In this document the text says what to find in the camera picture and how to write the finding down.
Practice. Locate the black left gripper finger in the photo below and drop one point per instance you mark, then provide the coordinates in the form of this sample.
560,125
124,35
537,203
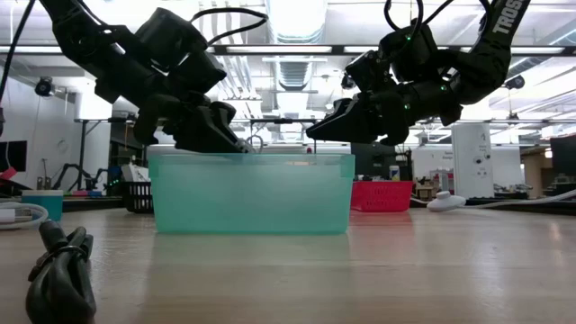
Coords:
229,119
202,135

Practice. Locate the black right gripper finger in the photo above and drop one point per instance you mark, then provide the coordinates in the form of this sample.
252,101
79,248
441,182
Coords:
346,102
351,126

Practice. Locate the translucent teal plastic bin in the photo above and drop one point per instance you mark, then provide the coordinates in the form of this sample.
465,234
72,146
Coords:
252,198

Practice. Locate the blue white power adapter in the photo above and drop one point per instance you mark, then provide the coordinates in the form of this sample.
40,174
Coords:
42,206

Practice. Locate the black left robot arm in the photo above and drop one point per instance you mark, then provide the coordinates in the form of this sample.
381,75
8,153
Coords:
76,31

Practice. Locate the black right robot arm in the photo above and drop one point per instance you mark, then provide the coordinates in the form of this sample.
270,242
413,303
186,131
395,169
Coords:
490,63

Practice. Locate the black background robot arm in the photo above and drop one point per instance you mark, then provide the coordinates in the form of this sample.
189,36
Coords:
67,167

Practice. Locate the black ceiling spotlight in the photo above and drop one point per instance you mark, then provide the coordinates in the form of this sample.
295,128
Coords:
43,87
515,82
346,82

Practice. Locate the black monitor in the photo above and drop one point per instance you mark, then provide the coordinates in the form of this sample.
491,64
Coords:
373,162
564,155

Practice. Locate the white canister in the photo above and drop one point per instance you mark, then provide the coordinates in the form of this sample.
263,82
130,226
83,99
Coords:
394,173

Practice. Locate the red plastic mesh basket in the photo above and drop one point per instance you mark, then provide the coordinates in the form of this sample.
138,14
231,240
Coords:
382,197

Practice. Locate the black plastic mesh basket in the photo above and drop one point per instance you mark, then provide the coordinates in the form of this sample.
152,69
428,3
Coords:
138,198

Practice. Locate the red background object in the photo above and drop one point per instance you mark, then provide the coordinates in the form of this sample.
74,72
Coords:
6,173

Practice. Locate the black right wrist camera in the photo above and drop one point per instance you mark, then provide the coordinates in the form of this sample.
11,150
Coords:
411,54

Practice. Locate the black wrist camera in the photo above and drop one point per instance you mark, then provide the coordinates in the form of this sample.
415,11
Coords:
411,54
166,36

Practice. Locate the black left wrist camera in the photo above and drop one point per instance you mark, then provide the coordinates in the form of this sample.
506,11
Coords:
166,36

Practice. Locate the silver ceiling air duct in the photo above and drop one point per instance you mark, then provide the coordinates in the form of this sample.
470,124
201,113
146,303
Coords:
294,22

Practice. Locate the white round inline switch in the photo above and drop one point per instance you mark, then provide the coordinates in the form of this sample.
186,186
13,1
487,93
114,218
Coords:
445,201

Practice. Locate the black wall screen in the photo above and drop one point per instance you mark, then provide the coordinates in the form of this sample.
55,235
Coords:
13,156

